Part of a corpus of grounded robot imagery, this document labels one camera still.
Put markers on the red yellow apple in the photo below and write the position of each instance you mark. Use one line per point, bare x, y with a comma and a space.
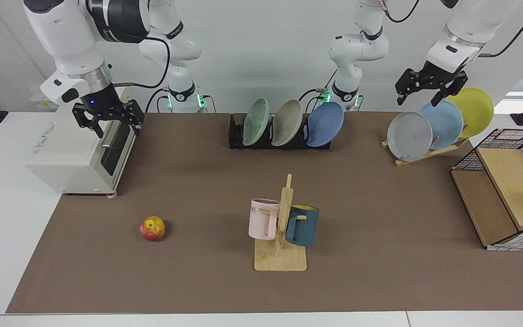
152, 229

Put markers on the light blue plate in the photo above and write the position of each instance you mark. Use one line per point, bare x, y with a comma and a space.
445, 120

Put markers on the yellow plate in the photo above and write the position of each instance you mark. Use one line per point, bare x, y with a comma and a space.
475, 109

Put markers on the grey plate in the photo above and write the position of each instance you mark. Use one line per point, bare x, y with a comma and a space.
409, 136

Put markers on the wooden plate rack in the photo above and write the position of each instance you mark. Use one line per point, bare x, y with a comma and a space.
418, 158

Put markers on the black dish rack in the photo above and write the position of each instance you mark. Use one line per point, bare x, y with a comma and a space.
235, 136

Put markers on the beige plate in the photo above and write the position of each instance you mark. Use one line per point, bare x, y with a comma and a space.
287, 122

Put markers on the green plate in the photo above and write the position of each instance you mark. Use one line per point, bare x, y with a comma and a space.
256, 121

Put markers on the pale toaster oven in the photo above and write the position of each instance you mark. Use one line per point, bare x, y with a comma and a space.
61, 154

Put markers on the white socket box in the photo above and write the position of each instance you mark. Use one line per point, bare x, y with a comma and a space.
43, 102

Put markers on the pink cup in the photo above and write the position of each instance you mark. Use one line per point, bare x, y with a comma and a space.
259, 222

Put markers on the dark blue cup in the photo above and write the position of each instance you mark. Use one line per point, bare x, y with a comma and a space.
304, 229

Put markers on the brown table cloth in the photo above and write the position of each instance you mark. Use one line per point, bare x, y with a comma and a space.
198, 281

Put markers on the wooden cup stand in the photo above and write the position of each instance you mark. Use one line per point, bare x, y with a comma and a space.
279, 261

